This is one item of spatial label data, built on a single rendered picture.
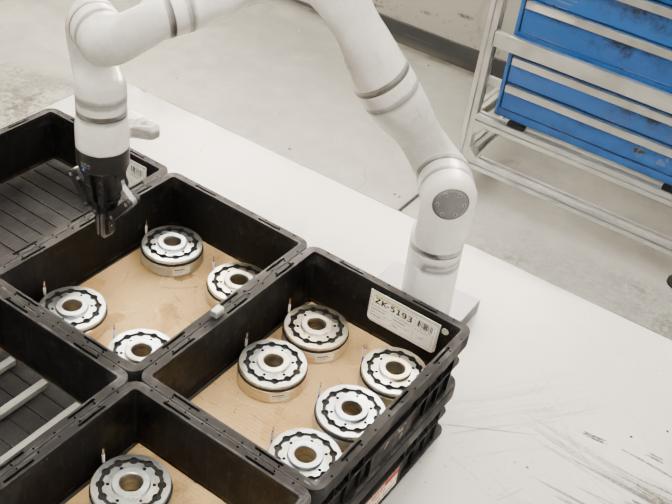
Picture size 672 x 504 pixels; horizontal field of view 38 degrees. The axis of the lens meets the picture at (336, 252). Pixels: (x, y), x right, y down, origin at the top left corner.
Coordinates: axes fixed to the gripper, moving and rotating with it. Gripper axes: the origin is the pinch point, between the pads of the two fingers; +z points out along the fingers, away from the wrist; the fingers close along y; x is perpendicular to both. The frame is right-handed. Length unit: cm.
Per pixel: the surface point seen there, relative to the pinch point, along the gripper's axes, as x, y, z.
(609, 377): 55, 68, 28
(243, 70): 203, -133, 98
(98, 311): -5.1, 3.3, 12.1
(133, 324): -1.3, 6.9, 15.1
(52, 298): -7.6, -3.9, 12.1
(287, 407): 0.7, 35.4, 15.1
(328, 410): 1.6, 41.7, 11.9
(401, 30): 276, -102, 92
